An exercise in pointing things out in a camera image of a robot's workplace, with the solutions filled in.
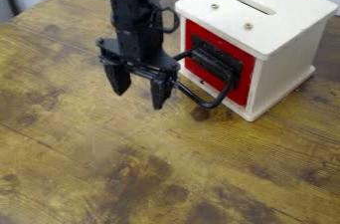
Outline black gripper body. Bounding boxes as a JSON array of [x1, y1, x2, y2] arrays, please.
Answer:
[[98, 18, 179, 82]]

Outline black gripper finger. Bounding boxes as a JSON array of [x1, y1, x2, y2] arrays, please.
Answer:
[[151, 77, 173, 110], [105, 65, 133, 96]]

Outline black metal drawer handle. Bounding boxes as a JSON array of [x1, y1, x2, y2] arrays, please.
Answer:
[[171, 34, 245, 110]]

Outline red wooden drawer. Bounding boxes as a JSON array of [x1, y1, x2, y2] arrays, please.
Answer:
[[185, 20, 255, 106]]

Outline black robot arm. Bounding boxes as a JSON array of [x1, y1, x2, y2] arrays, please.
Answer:
[[98, 0, 181, 110]]

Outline white wooden box cabinet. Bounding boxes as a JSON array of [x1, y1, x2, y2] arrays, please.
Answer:
[[175, 0, 339, 121]]

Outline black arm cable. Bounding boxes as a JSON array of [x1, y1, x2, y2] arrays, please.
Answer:
[[157, 6, 181, 35]]

